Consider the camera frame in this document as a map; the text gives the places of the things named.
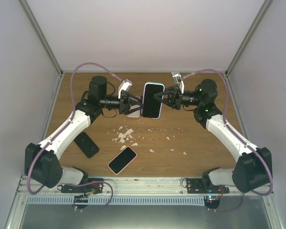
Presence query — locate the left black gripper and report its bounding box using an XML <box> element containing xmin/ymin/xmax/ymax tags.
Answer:
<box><xmin>101</xmin><ymin>92</ymin><xmax>145</xmax><ymax>115</ymax></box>

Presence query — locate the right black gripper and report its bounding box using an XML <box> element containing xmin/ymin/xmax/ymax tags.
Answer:
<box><xmin>152</xmin><ymin>86</ymin><xmax>201</xmax><ymax>111</ymax></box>

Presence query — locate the beige phone case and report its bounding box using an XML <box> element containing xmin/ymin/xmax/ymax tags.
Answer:
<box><xmin>127</xmin><ymin>111</ymin><xmax>140</xmax><ymax>118</ymax></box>

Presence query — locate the phone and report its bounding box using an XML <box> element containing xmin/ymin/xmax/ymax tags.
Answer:
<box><xmin>108</xmin><ymin>147</ymin><xmax>137</xmax><ymax>175</ymax></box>
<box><xmin>141</xmin><ymin>82</ymin><xmax>164</xmax><ymax>119</ymax></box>

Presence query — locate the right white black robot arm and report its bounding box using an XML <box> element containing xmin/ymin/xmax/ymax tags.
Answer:
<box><xmin>153</xmin><ymin>79</ymin><xmax>273</xmax><ymax>196</ymax></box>

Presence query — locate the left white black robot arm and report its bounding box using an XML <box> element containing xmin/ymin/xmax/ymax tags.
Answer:
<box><xmin>24</xmin><ymin>76</ymin><xmax>143</xmax><ymax>193</ymax></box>

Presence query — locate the black phone face down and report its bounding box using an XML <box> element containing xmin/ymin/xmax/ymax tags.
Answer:
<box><xmin>74</xmin><ymin>132</ymin><xmax>100</xmax><ymax>158</ymax></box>

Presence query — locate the white debris pile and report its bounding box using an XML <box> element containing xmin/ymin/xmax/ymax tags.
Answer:
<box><xmin>111</xmin><ymin>126</ymin><xmax>140</xmax><ymax>146</ymax></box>

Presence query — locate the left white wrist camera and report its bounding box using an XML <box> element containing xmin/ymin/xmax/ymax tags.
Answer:
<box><xmin>118</xmin><ymin>79</ymin><xmax>132</xmax><ymax>99</ymax></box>

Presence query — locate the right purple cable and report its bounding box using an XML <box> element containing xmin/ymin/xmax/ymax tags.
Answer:
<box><xmin>181</xmin><ymin>69</ymin><xmax>274</xmax><ymax>213</ymax></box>

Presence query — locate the purple cable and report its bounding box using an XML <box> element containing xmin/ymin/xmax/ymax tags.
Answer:
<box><xmin>27</xmin><ymin>62</ymin><xmax>122</xmax><ymax>213</ymax></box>
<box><xmin>181</xmin><ymin>69</ymin><xmax>274</xmax><ymax>213</ymax></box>

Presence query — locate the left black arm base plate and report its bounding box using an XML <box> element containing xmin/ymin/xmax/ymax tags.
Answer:
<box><xmin>57</xmin><ymin>177</ymin><xmax>104</xmax><ymax>194</ymax></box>

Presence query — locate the aluminium front rail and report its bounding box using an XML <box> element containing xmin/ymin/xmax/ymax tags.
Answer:
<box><xmin>16</xmin><ymin>175</ymin><xmax>275</xmax><ymax>195</ymax></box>

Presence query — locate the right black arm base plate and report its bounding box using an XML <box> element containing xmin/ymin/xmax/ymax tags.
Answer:
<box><xmin>181</xmin><ymin>177</ymin><xmax>230</xmax><ymax>194</ymax></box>

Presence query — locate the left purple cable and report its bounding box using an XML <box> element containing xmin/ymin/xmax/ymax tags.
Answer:
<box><xmin>27</xmin><ymin>62</ymin><xmax>122</xmax><ymax>213</ymax></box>

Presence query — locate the grey slotted cable duct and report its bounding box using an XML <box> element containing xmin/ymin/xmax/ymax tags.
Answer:
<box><xmin>27</xmin><ymin>195</ymin><xmax>204</xmax><ymax>206</ymax></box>

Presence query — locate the right aluminium corner post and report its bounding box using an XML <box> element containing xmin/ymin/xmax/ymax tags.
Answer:
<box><xmin>225</xmin><ymin>0</ymin><xmax>274</xmax><ymax>77</ymax></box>

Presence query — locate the aluminium corner post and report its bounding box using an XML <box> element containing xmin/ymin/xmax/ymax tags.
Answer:
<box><xmin>225</xmin><ymin>0</ymin><xmax>274</xmax><ymax>77</ymax></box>
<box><xmin>18</xmin><ymin>0</ymin><xmax>63</xmax><ymax>78</ymax></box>

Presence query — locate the left aluminium corner post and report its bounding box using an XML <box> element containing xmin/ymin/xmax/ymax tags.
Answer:
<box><xmin>18</xmin><ymin>0</ymin><xmax>63</xmax><ymax>78</ymax></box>

